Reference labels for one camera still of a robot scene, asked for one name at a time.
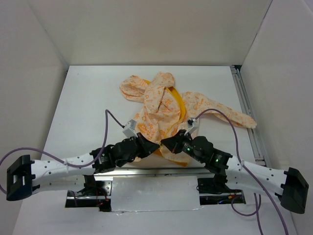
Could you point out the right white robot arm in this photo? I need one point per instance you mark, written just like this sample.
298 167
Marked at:
288 187

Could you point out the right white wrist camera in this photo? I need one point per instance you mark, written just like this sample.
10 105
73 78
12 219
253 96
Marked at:
192 125

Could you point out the aluminium frame rail front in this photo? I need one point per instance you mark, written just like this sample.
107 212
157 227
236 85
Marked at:
136 172

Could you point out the white cover sheet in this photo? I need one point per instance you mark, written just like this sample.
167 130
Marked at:
155 194

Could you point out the yellow and patterned jacket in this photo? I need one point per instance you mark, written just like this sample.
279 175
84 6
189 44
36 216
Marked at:
165 110

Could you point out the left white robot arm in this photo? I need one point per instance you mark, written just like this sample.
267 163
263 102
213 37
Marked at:
26 177

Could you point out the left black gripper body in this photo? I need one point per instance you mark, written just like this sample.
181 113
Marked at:
140 152

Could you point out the aluminium frame rail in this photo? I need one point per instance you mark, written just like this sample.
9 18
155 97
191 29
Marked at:
136 172
258 148

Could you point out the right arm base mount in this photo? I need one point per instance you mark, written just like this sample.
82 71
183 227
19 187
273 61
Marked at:
210 194

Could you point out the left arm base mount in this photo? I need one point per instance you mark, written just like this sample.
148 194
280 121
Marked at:
96 193

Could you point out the aluminium frame rail right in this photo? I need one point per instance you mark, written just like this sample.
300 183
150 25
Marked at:
258 148

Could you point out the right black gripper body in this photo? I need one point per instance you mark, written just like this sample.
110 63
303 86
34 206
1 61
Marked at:
186 139

